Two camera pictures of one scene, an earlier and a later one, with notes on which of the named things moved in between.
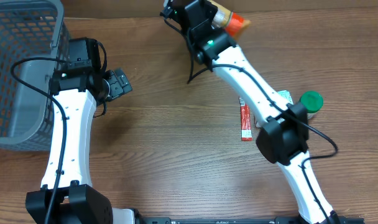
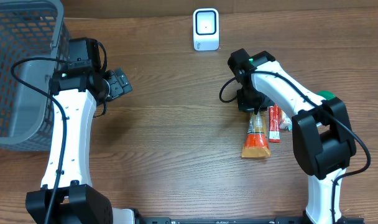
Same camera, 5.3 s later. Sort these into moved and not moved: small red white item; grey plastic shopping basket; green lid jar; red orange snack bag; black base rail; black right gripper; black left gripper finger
Moved: black right gripper; green lid jar; small red white item; red orange snack bag
Not moved: black left gripper finger; grey plastic shopping basket; black base rail
